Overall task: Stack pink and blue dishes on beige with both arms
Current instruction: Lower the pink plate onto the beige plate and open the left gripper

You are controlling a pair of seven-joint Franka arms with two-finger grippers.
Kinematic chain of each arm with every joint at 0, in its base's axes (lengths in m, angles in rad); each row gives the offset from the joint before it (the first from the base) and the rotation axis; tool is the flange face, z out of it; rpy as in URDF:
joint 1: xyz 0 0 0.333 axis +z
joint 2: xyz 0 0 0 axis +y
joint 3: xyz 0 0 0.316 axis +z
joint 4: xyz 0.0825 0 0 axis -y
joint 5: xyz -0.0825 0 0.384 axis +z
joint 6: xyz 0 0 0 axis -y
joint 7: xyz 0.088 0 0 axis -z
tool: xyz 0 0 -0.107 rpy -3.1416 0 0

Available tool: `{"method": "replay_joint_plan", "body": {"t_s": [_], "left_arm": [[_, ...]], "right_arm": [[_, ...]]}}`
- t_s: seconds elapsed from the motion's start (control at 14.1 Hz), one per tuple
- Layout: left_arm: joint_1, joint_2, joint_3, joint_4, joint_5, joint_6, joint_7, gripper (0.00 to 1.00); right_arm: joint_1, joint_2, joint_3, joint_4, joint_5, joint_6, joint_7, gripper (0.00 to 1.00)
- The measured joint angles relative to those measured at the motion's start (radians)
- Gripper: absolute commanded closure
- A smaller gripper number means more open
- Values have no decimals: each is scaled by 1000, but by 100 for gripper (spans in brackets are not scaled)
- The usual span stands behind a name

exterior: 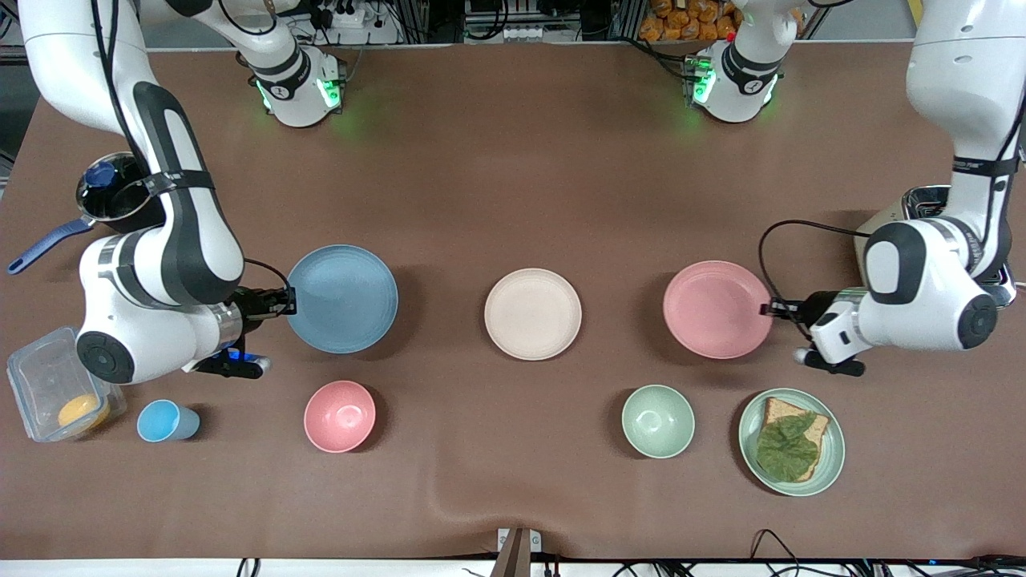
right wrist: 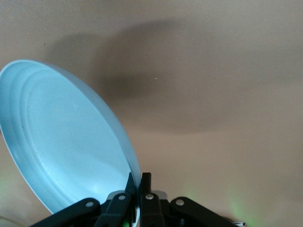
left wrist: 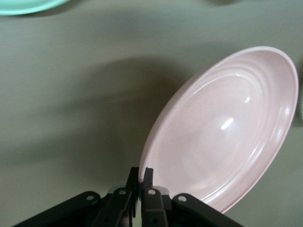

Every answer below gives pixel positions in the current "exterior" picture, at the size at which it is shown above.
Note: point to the blue cup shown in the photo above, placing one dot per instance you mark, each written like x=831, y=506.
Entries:
x=160, y=421

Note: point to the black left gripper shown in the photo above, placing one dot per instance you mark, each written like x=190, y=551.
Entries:
x=817, y=307

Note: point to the white power strip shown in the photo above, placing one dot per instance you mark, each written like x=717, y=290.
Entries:
x=345, y=16
x=523, y=34

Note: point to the orange snack bag pile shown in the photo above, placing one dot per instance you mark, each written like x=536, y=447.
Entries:
x=689, y=24

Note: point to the bread slice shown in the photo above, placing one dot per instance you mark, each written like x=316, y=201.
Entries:
x=781, y=409

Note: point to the green plate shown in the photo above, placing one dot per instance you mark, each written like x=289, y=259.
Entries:
x=834, y=449

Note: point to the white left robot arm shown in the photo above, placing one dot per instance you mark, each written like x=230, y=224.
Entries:
x=922, y=296

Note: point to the pink plate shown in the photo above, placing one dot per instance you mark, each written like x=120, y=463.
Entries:
x=713, y=308

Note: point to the orange round food piece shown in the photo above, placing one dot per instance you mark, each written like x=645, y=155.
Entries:
x=80, y=411

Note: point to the metal camera mount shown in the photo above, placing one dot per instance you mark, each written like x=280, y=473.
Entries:
x=515, y=553

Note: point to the green bowl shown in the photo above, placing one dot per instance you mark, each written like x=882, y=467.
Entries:
x=658, y=421

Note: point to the brown table cover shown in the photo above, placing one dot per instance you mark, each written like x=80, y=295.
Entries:
x=481, y=160

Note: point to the clear plastic container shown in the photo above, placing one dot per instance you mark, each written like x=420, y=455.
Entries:
x=40, y=377

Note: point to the pink bowl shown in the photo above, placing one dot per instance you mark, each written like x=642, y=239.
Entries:
x=340, y=417

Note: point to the beige plate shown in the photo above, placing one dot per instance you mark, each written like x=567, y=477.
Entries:
x=533, y=314

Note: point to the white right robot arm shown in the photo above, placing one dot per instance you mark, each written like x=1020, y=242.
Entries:
x=184, y=240

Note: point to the glass lid blue knob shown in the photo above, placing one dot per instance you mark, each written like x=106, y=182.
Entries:
x=104, y=178

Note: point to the green lettuce leaf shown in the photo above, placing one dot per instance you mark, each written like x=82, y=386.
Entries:
x=785, y=449

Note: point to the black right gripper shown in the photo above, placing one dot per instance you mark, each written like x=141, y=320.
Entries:
x=253, y=304

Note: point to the beige chrome toaster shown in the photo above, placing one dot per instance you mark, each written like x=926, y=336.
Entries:
x=890, y=224

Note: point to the blue plate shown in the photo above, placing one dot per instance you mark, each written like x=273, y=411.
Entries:
x=345, y=300

